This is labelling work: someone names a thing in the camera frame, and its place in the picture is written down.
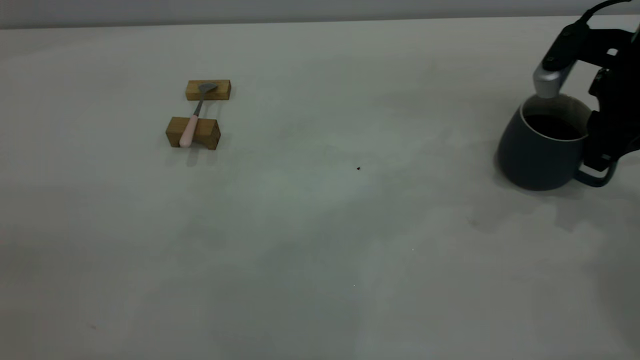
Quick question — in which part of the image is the dark grey ceramic mug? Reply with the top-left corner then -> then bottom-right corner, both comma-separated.
496,94 -> 619,192

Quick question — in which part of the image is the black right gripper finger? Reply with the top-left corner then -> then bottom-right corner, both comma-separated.
584,110 -> 640,172

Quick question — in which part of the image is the dark coffee liquid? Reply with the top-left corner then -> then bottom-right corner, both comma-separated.
525,114 -> 584,141

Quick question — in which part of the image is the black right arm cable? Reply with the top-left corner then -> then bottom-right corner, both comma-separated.
579,0 -> 634,24

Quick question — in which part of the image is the pink handled grey spoon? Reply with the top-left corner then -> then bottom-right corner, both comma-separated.
179,82 -> 219,149

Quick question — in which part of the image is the flat rectangular wooden block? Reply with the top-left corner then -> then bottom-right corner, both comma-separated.
185,79 -> 232,102

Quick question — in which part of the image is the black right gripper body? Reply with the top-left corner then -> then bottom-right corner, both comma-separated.
575,24 -> 640,117

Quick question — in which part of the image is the arched wooden block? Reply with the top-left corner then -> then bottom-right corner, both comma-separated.
165,116 -> 222,151

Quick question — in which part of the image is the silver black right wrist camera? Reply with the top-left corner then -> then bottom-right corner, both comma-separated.
532,22 -> 592,99

